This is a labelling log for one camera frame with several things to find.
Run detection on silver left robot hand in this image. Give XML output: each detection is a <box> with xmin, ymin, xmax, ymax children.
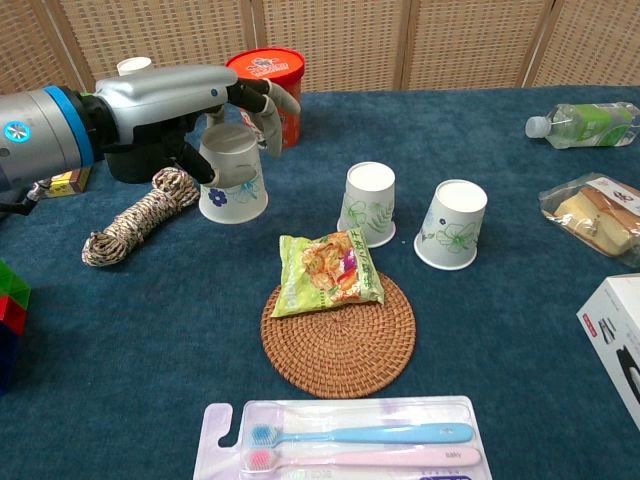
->
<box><xmin>94</xmin><ymin>64</ymin><xmax>302</xmax><ymax>184</ymax></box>

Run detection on paper cup blue flower print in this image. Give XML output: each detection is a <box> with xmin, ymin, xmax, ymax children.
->
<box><xmin>198</xmin><ymin>122</ymin><xmax>269</xmax><ymax>225</ymax></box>

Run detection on paper cup green fern print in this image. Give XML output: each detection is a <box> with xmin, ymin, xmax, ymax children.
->
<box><xmin>337</xmin><ymin>161</ymin><xmax>397</xmax><ymax>249</ymax></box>

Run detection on paper cup green flower print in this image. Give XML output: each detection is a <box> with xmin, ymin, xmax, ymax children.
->
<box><xmin>413</xmin><ymin>179</ymin><xmax>489</xmax><ymax>272</ymax></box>

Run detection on paper cups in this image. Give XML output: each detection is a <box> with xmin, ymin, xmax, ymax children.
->
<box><xmin>116</xmin><ymin>56</ymin><xmax>153</xmax><ymax>77</ymax></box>

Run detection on black tape roll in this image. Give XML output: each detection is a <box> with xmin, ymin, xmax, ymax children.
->
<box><xmin>106</xmin><ymin>149</ymin><xmax>174</xmax><ymax>185</ymax></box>

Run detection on yellow red small box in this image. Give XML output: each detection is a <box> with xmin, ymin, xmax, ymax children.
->
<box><xmin>45</xmin><ymin>167</ymin><xmax>94</xmax><ymax>200</ymax></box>

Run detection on red instant noodle tub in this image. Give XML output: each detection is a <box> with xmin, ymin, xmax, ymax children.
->
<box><xmin>224</xmin><ymin>48</ymin><xmax>306</xmax><ymax>150</ymax></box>

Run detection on green chips packet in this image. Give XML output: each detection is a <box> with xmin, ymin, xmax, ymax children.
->
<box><xmin>270</xmin><ymin>227</ymin><xmax>386</xmax><ymax>320</ymax></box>

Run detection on woven bamboo folding screen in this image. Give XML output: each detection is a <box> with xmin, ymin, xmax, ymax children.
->
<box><xmin>0</xmin><ymin>0</ymin><xmax>640</xmax><ymax>104</ymax></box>

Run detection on colourful toy building blocks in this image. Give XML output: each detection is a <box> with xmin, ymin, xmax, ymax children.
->
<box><xmin>0</xmin><ymin>258</ymin><xmax>32</xmax><ymax>396</ymax></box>

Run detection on round woven coaster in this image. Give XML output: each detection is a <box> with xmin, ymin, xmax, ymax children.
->
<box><xmin>261</xmin><ymin>272</ymin><xmax>417</xmax><ymax>400</ymax></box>

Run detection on toothbrush blister pack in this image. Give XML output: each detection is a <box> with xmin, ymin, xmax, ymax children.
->
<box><xmin>192</xmin><ymin>395</ymin><xmax>494</xmax><ymax>480</ymax></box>

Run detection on blue toothbrush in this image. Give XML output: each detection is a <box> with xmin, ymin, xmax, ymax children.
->
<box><xmin>248</xmin><ymin>422</ymin><xmax>474</xmax><ymax>448</ymax></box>

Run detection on pink toothbrush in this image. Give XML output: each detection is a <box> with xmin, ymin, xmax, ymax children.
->
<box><xmin>241</xmin><ymin>446</ymin><xmax>482</xmax><ymax>473</ymax></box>

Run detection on clear bottle green label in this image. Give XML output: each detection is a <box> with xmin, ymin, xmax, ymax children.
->
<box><xmin>524</xmin><ymin>101</ymin><xmax>640</xmax><ymax>150</ymax></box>

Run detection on packaged bread slices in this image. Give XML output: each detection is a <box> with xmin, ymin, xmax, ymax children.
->
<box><xmin>538</xmin><ymin>172</ymin><xmax>640</xmax><ymax>271</ymax></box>

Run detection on white cardboard box red logo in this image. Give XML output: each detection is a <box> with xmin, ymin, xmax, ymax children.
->
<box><xmin>576</xmin><ymin>273</ymin><xmax>640</xmax><ymax>421</ymax></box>

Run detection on braided rope bundle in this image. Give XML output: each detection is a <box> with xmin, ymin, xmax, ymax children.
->
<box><xmin>81</xmin><ymin>167</ymin><xmax>201</xmax><ymax>268</ymax></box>

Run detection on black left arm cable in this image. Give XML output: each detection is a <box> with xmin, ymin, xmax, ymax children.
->
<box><xmin>0</xmin><ymin>179</ymin><xmax>54</xmax><ymax>217</ymax></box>

